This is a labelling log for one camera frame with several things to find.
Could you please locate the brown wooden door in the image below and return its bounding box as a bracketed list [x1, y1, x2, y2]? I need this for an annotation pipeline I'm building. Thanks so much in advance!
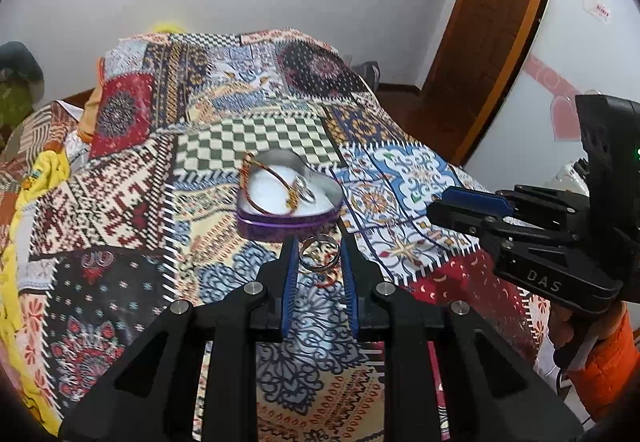
[420, 0, 564, 168]

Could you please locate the patchwork printed blanket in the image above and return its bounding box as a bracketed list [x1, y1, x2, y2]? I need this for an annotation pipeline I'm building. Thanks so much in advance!
[10, 27, 551, 442]

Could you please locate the orange pillow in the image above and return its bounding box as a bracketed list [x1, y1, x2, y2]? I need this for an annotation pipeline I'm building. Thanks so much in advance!
[79, 57, 109, 144]

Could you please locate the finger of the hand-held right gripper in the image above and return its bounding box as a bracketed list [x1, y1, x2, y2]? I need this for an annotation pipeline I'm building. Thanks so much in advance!
[442, 187, 517, 219]
[426, 199, 502, 244]

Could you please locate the pink heart wall decoration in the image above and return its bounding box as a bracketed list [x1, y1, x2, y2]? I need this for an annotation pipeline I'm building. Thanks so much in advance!
[550, 89, 582, 141]

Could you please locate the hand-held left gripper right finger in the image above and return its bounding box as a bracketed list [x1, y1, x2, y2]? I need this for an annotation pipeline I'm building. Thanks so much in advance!
[340, 234, 586, 442]

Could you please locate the purple heart-shaped tin box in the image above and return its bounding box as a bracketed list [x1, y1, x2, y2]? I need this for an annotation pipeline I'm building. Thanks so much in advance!
[236, 149, 344, 243]

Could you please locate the grey bag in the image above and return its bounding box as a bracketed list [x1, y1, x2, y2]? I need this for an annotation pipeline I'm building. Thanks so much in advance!
[352, 57, 384, 89]

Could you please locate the white object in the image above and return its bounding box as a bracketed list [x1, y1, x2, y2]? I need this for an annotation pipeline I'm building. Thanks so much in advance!
[549, 161, 592, 197]

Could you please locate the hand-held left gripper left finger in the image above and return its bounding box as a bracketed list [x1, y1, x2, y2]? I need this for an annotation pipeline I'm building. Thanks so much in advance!
[57, 237, 301, 442]

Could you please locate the orange-brown thin bangle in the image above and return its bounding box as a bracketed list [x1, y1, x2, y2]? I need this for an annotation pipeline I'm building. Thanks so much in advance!
[239, 152, 307, 219]

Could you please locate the person's right forearm orange sleeve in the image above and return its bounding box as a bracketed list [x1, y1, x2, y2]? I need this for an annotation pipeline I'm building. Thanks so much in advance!
[562, 301, 640, 423]

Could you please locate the silver ring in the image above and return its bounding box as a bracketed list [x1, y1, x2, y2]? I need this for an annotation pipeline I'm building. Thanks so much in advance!
[292, 174, 319, 206]

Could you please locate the person's right hand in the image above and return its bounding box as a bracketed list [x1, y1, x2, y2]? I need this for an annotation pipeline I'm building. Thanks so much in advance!
[547, 304, 576, 359]

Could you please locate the white wall sticker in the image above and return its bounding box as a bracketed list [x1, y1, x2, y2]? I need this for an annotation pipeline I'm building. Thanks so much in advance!
[582, 0, 614, 24]

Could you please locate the yellow cloth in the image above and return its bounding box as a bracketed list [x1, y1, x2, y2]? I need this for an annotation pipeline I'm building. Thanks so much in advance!
[0, 149, 72, 438]

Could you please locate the grey plush toy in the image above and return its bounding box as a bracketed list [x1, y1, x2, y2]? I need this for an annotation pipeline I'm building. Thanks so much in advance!
[0, 41, 46, 95]

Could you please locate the silver bangle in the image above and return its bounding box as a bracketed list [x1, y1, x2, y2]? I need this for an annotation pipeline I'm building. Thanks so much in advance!
[298, 234, 342, 272]

